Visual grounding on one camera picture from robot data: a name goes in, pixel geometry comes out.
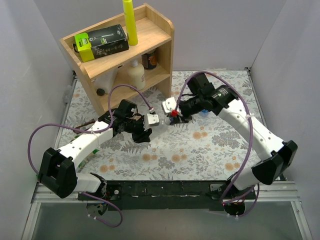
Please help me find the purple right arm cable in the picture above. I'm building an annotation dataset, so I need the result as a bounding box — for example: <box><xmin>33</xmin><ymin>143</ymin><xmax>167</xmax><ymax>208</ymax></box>
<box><xmin>171</xmin><ymin>71</ymin><xmax>260</xmax><ymax>217</ymax></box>

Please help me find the yellow tall bottle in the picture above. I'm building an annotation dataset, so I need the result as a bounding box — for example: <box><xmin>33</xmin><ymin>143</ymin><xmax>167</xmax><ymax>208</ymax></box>
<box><xmin>122</xmin><ymin>0</ymin><xmax>138</xmax><ymax>46</ymax></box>

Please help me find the black green product box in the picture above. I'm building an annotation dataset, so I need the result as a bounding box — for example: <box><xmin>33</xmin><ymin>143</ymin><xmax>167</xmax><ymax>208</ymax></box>
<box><xmin>72</xmin><ymin>24</ymin><xmax>129</xmax><ymax>63</ymax></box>

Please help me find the chips snack bag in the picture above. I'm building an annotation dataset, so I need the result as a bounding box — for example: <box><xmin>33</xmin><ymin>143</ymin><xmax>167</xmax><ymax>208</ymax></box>
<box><xmin>73</xmin><ymin>149</ymin><xmax>100</xmax><ymax>173</ymax></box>

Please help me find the brown chocolate bar wrapper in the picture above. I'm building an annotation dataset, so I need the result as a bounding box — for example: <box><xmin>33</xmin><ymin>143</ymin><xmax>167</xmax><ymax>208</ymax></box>
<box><xmin>74</xmin><ymin>119</ymin><xmax>95</xmax><ymax>134</ymax></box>

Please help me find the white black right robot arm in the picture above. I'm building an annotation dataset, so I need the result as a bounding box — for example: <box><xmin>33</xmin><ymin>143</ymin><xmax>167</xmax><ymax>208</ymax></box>
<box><xmin>161</xmin><ymin>71</ymin><xmax>298</xmax><ymax>200</ymax></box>

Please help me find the blue white bottle cap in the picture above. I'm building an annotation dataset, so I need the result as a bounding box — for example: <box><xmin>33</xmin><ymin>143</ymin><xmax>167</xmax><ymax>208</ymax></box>
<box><xmin>163</xmin><ymin>118</ymin><xmax>171</xmax><ymax>126</ymax></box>

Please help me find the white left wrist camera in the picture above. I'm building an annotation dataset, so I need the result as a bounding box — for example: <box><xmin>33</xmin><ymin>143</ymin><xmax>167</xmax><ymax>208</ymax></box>
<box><xmin>144</xmin><ymin>112</ymin><xmax>160</xmax><ymax>128</ymax></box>

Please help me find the dark jar on shelf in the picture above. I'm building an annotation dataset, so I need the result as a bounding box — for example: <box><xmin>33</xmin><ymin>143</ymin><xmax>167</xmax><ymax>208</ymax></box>
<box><xmin>141</xmin><ymin>49</ymin><xmax>157</xmax><ymax>70</ymax></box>

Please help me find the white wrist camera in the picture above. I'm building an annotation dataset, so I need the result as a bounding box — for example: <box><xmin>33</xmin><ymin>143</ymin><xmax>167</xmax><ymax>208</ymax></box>
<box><xmin>144</xmin><ymin>112</ymin><xmax>160</xmax><ymax>128</ymax></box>
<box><xmin>161</xmin><ymin>97</ymin><xmax>181</xmax><ymax>117</ymax></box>

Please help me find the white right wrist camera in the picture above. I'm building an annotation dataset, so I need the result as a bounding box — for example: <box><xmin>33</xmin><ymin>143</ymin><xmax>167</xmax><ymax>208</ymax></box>
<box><xmin>161</xmin><ymin>97</ymin><xmax>181</xmax><ymax>117</ymax></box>

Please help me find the blue label water bottle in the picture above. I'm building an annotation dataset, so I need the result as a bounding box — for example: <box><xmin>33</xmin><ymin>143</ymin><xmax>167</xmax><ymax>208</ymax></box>
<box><xmin>199</xmin><ymin>109</ymin><xmax>209</xmax><ymax>118</ymax></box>

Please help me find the cream lotion pump bottle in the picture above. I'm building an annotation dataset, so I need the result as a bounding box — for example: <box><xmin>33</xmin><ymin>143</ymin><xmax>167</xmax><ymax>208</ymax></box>
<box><xmin>127</xmin><ymin>59</ymin><xmax>146</xmax><ymax>90</ymax></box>

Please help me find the clear plastic cup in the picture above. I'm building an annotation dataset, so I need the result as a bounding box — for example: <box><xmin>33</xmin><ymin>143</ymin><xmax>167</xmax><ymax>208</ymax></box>
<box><xmin>151</xmin><ymin>120</ymin><xmax>170</xmax><ymax>135</ymax></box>

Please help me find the floral patterned table mat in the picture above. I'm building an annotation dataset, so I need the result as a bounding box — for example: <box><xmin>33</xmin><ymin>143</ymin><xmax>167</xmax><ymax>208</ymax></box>
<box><xmin>65</xmin><ymin>70</ymin><xmax>262</xmax><ymax>181</ymax></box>

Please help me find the wooden shelf unit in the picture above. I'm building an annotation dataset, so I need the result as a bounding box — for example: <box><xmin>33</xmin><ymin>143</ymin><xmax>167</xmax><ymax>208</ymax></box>
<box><xmin>60</xmin><ymin>3</ymin><xmax>175</xmax><ymax>116</ymax></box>

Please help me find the white jug black cap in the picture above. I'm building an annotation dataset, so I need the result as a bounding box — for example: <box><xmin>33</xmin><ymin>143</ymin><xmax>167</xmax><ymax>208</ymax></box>
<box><xmin>94</xmin><ymin>70</ymin><xmax>118</xmax><ymax>96</ymax></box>

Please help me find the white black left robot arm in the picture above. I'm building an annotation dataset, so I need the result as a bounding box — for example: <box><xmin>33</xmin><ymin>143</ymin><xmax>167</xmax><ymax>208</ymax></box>
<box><xmin>38</xmin><ymin>99</ymin><xmax>160</xmax><ymax>200</ymax></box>

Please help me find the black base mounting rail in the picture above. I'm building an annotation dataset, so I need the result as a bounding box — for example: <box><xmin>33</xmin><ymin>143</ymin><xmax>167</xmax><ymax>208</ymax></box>
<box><xmin>77</xmin><ymin>179</ymin><xmax>256</xmax><ymax>218</ymax></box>

